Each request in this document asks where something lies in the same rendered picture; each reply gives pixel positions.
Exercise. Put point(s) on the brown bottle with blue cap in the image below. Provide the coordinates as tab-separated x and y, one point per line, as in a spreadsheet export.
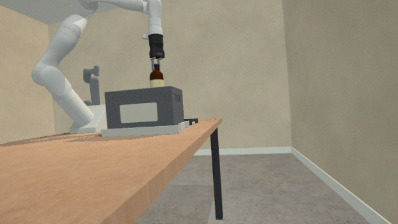
156	78

